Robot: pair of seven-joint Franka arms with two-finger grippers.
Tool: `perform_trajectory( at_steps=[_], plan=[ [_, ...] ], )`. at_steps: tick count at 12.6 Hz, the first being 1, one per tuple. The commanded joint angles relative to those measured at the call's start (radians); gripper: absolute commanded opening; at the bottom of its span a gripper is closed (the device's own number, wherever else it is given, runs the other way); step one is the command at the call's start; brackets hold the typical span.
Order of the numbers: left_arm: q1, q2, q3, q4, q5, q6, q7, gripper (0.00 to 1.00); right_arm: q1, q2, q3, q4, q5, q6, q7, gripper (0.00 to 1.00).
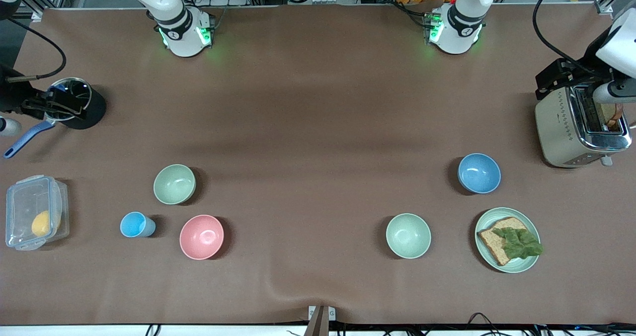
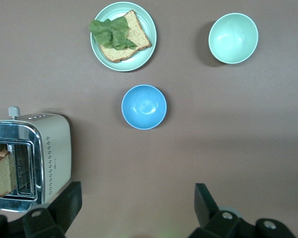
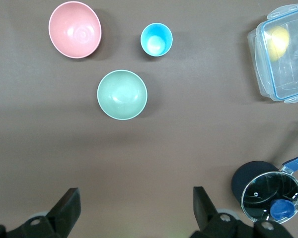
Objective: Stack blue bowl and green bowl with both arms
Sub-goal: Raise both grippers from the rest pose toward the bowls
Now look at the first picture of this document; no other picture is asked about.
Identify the metal table edge bracket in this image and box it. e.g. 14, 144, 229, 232
308, 305, 336, 336

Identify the green lettuce leaf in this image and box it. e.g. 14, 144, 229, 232
492, 227, 544, 260

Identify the brown bread slice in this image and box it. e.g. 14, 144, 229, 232
477, 217, 528, 266

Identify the clear plastic lidded container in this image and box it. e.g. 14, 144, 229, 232
5, 175, 70, 251

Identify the black looped cable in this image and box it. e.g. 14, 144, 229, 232
466, 313, 500, 327

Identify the pale green plate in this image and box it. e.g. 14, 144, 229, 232
475, 207, 541, 274

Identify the blue bowl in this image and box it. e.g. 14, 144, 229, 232
458, 153, 501, 194

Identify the beige and chrome toaster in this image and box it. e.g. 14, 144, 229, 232
535, 82, 633, 168

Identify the blue cup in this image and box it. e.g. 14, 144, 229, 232
120, 211, 156, 238

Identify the glass lid with blue knob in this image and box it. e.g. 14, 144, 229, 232
49, 78, 93, 122

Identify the toast slice in toaster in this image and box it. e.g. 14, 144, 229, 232
599, 102, 625, 130

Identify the pink bowl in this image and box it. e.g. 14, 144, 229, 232
179, 214, 225, 260

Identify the black pot with blue handle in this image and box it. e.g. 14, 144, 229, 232
3, 77, 107, 159

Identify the yellow lemon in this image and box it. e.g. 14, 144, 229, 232
31, 210, 61, 237

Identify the pale green bowl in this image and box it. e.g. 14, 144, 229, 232
153, 164, 196, 206
386, 213, 432, 259

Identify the brown table cover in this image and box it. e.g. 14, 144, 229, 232
0, 3, 636, 325

